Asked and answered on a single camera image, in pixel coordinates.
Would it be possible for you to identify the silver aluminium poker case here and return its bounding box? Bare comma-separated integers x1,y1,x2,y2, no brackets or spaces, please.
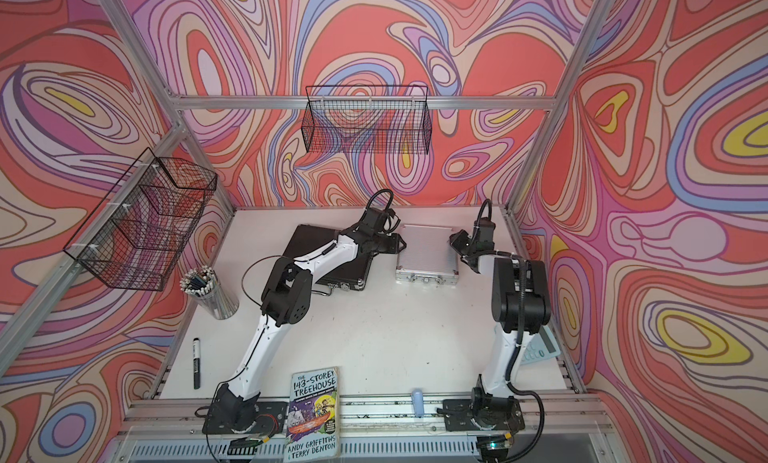
395,224,459,286

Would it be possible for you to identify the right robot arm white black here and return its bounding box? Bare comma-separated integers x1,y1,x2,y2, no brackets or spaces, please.
449,230,552,398

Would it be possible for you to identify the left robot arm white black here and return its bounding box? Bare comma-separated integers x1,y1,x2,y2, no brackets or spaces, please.
214,209,407,402

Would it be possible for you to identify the black poker case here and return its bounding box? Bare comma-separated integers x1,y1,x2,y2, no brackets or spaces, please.
283,224,372,291

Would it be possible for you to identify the light green calculator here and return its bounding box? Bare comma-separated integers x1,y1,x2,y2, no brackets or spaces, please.
494,326,561,366

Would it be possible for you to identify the small light blue tube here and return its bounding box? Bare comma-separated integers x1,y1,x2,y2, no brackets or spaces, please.
411,389,425,418

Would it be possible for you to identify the silver pencil cup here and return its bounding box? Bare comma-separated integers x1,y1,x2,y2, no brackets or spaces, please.
180,266,239,320

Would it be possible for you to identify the treehouse paperback book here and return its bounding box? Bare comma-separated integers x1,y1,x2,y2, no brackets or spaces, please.
284,367,341,462

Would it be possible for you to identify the black marker pen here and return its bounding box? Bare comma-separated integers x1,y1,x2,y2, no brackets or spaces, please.
192,338,201,390

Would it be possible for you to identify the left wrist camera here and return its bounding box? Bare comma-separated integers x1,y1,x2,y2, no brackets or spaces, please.
362,208,399,233

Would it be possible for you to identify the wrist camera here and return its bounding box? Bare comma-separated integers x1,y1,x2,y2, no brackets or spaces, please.
473,218,496,251
362,208,399,233

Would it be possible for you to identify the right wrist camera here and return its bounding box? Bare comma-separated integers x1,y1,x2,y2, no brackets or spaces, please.
473,218,496,251

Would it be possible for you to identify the black wire basket back wall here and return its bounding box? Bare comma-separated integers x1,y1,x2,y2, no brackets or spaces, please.
301,84,433,156

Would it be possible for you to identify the black wire basket wall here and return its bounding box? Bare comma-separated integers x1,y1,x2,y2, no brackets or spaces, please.
301,84,433,156
63,149,218,292

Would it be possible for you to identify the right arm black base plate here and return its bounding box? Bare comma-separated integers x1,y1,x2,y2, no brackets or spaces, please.
436,376,526,434

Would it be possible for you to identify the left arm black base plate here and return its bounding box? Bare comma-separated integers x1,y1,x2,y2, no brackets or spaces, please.
202,383,288,437

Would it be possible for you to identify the black wire basket left wall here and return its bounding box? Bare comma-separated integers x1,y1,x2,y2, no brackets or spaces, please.
63,149,218,292

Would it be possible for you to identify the aluminium frame rail front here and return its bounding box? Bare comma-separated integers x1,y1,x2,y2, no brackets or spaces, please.
118,391,617,437

